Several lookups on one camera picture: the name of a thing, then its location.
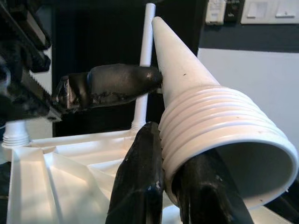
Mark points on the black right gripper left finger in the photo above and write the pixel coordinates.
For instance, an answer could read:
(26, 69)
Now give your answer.
(137, 175)

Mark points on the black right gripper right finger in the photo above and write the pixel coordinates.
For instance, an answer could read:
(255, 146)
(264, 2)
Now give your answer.
(210, 193)

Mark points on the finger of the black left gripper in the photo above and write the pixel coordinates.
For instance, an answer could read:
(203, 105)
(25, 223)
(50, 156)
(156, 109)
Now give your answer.
(112, 84)

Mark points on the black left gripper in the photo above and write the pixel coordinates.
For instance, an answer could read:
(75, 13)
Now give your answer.
(21, 70)

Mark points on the white plastic children table top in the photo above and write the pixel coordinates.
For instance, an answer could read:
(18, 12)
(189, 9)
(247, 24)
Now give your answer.
(70, 175)

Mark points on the white wall socket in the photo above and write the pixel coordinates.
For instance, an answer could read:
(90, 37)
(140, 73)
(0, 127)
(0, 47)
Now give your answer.
(216, 11)

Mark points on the black wall adapter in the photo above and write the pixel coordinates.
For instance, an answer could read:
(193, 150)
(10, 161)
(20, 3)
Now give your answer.
(232, 10)

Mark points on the white double wall switch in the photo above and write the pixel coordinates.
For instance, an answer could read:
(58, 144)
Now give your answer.
(268, 11)

